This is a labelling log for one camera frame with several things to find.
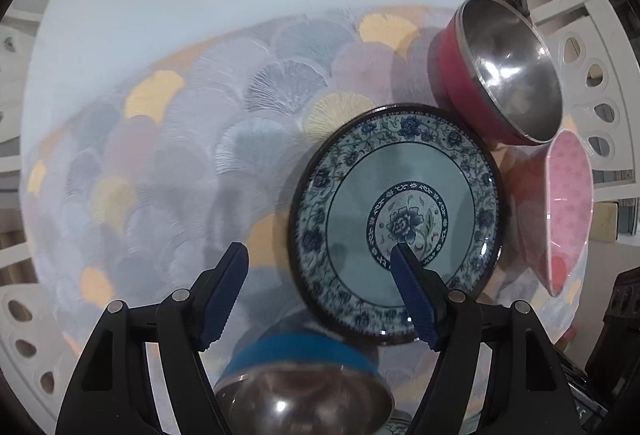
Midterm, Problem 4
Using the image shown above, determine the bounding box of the large blue floral plate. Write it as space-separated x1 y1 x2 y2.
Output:
288 102 502 347

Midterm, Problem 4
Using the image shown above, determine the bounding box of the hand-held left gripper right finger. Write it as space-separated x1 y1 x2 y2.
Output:
390 242 583 435

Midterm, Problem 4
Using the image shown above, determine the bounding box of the blue steel bowl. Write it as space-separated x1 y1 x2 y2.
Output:
212 332 396 435

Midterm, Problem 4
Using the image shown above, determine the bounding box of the pink patterned bowl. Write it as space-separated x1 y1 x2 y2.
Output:
505 129 596 298

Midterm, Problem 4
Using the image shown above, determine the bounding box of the medium blue floral plate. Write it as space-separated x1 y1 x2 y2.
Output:
387 407 416 435

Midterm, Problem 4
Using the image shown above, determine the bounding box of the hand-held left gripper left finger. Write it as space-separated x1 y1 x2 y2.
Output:
54 241 250 435

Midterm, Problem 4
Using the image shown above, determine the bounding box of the white chair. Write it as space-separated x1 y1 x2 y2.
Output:
0 235 108 435
530 0 640 206
0 12 48 176

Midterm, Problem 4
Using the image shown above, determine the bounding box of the fan-patterned placemat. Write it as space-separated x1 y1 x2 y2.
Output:
20 4 588 435

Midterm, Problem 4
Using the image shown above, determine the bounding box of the red steel bowl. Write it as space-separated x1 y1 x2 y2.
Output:
431 0 563 147

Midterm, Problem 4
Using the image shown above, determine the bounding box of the pale yellow box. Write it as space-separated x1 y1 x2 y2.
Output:
597 202 621 241

